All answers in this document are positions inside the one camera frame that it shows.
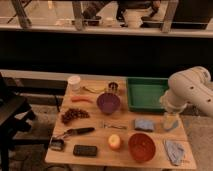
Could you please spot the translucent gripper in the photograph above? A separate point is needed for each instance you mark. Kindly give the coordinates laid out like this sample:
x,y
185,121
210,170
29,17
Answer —
x,y
169,121

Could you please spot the yellow banana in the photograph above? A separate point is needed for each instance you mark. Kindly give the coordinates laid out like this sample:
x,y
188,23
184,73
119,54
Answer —
x,y
92,90

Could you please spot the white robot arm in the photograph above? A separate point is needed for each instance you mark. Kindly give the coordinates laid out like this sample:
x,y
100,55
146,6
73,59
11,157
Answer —
x,y
188,86

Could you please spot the blue plastic cup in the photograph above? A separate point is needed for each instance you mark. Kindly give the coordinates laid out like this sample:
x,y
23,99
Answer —
x,y
176,124

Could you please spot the small metal cup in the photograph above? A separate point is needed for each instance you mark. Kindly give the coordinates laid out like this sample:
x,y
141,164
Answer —
x,y
113,87

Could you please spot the white plastic cup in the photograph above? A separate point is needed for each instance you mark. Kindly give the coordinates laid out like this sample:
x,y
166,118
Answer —
x,y
74,82

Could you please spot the blue sponge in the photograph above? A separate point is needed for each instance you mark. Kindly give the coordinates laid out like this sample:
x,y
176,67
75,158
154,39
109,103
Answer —
x,y
144,125

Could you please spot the blue grey cloth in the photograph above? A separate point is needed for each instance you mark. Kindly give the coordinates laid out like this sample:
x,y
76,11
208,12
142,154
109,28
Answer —
x,y
175,152

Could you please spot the green plastic tray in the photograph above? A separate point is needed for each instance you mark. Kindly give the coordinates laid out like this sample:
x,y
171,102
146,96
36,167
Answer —
x,y
143,93

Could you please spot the red orange bowl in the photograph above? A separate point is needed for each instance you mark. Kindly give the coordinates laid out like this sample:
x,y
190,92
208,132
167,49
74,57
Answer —
x,y
141,147

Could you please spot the yellow red apple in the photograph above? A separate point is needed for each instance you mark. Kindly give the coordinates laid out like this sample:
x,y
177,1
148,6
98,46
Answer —
x,y
114,141

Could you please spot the purple bowl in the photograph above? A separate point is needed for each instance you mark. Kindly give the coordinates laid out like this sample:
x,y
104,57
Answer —
x,y
108,103

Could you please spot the metal fork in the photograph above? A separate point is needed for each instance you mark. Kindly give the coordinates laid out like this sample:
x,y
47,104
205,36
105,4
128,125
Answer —
x,y
113,126

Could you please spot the black rectangular block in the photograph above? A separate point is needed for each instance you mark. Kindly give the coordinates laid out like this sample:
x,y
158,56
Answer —
x,y
84,150

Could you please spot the bunch of dark grapes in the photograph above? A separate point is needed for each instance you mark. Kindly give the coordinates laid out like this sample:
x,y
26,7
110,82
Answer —
x,y
72,114

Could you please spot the small black metal clip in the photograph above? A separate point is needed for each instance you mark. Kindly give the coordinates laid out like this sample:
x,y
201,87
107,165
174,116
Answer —
x,y
57,144

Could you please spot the black chair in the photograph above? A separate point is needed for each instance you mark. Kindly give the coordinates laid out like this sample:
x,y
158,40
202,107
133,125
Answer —
x,y
14,111

